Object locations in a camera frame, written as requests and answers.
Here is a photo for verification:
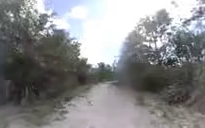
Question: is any pale dirt path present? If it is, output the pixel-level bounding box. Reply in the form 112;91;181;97
0;81;205;128

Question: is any row of trees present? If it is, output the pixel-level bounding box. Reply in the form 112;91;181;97
115;0;205;111
0;0;115;108

